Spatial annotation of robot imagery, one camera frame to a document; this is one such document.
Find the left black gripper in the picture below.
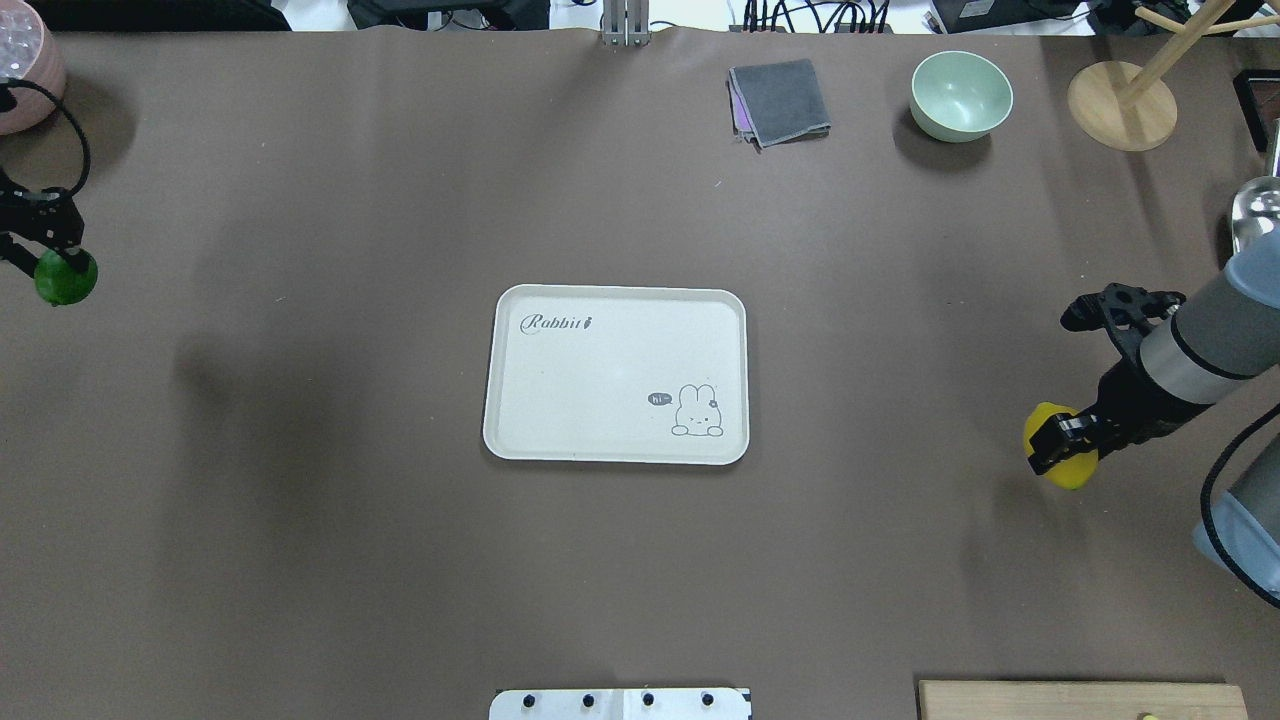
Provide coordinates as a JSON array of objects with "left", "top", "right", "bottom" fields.
[{"left": 0, "top": 170, "right": 91, "bottom": 281}]

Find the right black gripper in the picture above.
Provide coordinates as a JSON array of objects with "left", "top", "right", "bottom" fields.
[{"left": 1028, "top": 363, "right": 1210, "bottom": 477}]

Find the green lime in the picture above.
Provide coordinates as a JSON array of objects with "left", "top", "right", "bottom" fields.
[{"left": 33, "top": 249, "right": 99, "bottom": 306}]

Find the yellow lemon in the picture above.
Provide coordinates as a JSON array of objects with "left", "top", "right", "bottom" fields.
[{"left": 1021, "top": 402, "right": 1100, "bottom": 489}]

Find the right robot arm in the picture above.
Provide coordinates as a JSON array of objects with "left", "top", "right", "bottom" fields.
[{"left": 1021, "top": 232, "right": 1279, "bottom": 606}]

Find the black framed tray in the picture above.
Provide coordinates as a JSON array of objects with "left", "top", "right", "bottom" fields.
[{"left": 1233, "top": 69, "right": 1279, "bottom": 152}]

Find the white rabbit tray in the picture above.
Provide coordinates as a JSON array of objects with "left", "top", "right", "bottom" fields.
[{"left": 483, "top": 284, "right": 750, "bottom": 466}]

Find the pink bowl with ice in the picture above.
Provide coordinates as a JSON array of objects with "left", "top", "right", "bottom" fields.
[{"left": 1, "top": 1, "right": 67, "bottom": 135}]

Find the wooden cutting board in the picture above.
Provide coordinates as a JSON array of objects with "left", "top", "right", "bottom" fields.
[{"left": 918, "top": 680, "right": 1248, "bottom": 719}]

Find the metal scoop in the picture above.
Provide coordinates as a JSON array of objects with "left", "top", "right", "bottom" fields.
[{"left": 1229, "top": 120, "right": 1279, "bottom": 256}]

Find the wooden mug tree stand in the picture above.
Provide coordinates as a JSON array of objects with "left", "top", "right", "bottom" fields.
[{"left": 1068, "top": 1, "right": 1279, "bottom": 152}]

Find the mint green bowl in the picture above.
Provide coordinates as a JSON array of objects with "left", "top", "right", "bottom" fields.
[{"left": 909, "top": 50, "right": 1014, "bottom": 143}]

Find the grey folded cloth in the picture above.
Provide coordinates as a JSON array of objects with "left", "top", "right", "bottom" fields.
[{"left": 726, "top": 58, "right": 832, "bottom": 149}]

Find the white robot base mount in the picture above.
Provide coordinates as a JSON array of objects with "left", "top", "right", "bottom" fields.
[{"left": 488, "top": 687, "right": 754, "bottom": 719}]

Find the aluminium frame post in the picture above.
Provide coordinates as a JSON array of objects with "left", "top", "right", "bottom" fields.
[{"left": 600, "top": 0, "right": 652, "bottom": 47}]

